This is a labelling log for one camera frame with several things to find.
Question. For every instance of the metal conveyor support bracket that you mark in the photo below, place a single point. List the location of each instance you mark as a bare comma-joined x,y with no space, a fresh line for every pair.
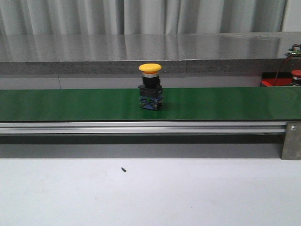
292,144

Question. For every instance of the yellow mushroom push button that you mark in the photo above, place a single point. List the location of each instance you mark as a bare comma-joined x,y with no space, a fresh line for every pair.
151,91

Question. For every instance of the aluminium conveyor frame rail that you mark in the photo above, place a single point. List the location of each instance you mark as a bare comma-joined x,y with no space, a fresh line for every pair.
149,127

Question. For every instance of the grey pleated curtain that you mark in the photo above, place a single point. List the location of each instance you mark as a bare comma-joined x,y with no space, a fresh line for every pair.
62,17

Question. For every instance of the small green circuit board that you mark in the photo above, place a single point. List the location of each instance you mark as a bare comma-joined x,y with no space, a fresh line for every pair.
295,50

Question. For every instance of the red plastic bin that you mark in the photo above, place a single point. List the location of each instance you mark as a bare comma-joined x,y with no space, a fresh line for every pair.
278,79

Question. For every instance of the green conveyor belt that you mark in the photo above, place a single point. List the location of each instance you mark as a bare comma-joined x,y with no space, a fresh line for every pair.
218,104

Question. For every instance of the grey stone shelf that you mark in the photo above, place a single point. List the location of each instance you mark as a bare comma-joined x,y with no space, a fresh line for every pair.
250,53

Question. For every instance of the red mushroom push button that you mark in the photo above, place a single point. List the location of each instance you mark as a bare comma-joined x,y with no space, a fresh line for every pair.
296,77

